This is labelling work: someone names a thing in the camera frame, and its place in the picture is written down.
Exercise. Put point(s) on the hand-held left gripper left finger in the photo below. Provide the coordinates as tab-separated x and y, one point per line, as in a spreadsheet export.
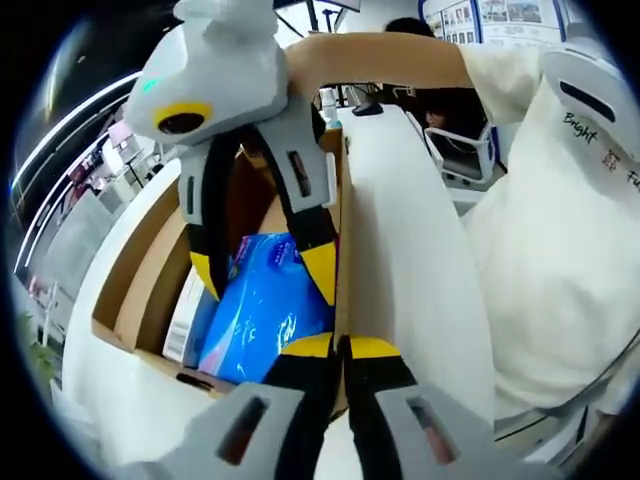
295	410

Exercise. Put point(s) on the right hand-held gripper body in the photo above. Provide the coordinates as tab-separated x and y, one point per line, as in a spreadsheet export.
225	65

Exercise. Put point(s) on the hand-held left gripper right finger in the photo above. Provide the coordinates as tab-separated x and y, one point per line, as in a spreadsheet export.
385	410

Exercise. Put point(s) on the brown cardboard shoe box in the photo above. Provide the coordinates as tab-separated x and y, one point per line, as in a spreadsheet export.
150	280

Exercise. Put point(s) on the blue tissue pack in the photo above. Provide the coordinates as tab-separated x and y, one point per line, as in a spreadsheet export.
265	320

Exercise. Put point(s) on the white blue small carton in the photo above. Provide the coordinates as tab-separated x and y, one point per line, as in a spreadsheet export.
182	320

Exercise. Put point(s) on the small black object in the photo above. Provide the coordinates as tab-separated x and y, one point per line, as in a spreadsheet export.
367	110

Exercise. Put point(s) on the white office chair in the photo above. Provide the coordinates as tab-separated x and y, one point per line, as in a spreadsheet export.
460	160

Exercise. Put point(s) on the person's white chair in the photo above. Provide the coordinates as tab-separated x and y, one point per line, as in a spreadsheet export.
545	430

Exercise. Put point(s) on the potted green plant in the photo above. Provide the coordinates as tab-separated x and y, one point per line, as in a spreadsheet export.
42	355

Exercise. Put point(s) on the white chest device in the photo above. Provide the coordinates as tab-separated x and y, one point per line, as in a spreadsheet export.
555	70

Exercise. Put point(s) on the blue white wall poster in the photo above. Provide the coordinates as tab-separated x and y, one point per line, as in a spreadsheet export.
505	15

